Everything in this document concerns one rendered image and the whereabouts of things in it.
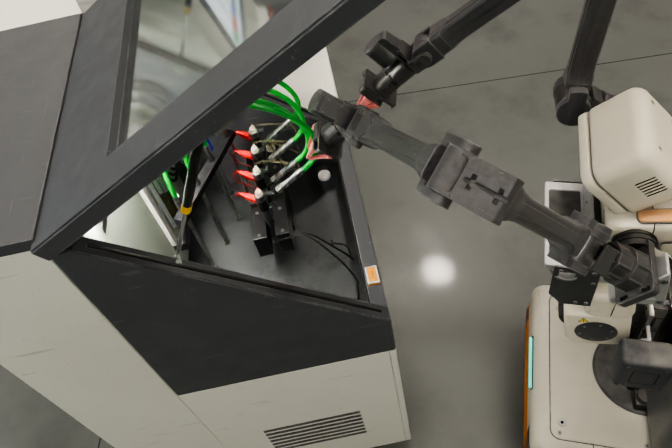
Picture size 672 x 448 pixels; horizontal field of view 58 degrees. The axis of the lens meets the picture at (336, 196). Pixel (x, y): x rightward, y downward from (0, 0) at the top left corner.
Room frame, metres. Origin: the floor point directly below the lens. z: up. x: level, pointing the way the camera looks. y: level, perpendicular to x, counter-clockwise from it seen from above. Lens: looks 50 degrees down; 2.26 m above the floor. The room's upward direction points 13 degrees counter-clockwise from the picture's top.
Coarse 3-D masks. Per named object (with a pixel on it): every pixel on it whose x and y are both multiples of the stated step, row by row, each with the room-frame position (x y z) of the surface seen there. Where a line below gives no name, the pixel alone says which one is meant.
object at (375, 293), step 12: (348, 144) 1.29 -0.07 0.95; (348, 156) 1.24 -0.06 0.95; (348, 168) 1.20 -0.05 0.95; (348, 180) 1.15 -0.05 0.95; (348, 192) 1.11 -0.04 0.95; (360, 192) 1.10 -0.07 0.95; (348, 204) 1.07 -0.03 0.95; (360, 204) 1.06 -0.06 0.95; (360, 216) 1.01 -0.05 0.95; (360, 228) 0.97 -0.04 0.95; (360, 240) 0.94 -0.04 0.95; (360, 252) 0.90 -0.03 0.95; (372, 252) 0.89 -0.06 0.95; (360, 264) 0.86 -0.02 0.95; (372, 264) 0.85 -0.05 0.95; (372, 288) 0.79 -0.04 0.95; (372, 300) 0.75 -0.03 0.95; (384, 300) 0.74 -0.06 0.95
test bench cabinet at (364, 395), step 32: (384, 352) 0.69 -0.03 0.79; (256, 384) 0.70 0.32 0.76; (288, 384) 0.70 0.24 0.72; (320, 384) 0.69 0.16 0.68; (352, 384) 0.69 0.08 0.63; (384, 384) 0.69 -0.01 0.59; (224, 416) 0.70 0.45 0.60; (256, 416) 0.70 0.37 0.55; (288, 416) 0.70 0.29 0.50; (320, 416) 0.69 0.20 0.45; (352, 416) 0.69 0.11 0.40; (384, 416) 0.69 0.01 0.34
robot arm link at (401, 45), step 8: (384, 32) 1.15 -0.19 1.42; (376, 40) 1.14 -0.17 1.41; (384, 40) 1.12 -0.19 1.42; (392, 40) 1.13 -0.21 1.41; (400, 40) 1.14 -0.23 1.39; (368, 48) 1.14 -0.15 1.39; (376, 48) 1.12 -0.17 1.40; (384, 48) 1.12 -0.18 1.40; (392, 48) 1.11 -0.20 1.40; (400, 48) 1.11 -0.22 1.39; (408, 48) 1.13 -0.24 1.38; (368, 56) 1.13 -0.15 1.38; (376, 56) 1.12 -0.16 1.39; (384, 56) 1.11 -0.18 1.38; (392, 56) 1.11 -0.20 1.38; (408, 56) 1.10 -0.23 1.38; (416, 56) 1.08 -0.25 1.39; (424, 56) 1.06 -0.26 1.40; (384, 64) 1.11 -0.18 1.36; (408, 64) 1.08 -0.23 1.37; (416, 64) 1.07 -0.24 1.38; (424, 64) 1.06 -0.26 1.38; (416, 72) 1.07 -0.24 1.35
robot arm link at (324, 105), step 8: (320, 88) 1.02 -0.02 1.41; (312, 96) 1.03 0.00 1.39; (320, 96) 1.00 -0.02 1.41; (328, 96) 1.00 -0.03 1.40; (312, 104) 1.00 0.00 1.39; (320, 104) 0.97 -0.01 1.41; (328, 104) 0.97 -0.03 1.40; (336, 104) 0.97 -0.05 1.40; (344, 104) 0.97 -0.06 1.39; (360, 104) 0.98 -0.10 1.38; (312, 112) 0.98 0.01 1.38; (320, 112) 0.96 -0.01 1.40; (328, 112) 0.96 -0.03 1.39; (336, 112) 0.96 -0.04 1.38; (344, 112) 0.97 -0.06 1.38; (352, 112) 0.97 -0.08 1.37; (376, 112) 0.93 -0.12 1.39; (328, 120) 0.98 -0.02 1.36; (336, 120) 0.96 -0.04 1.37; (344, 120) 0.96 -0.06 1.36; (344, 128) 0.95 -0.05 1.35; (344, 136) 0.93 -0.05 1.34; (352, 144) 0.90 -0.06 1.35; (360, 144) 0.90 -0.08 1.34
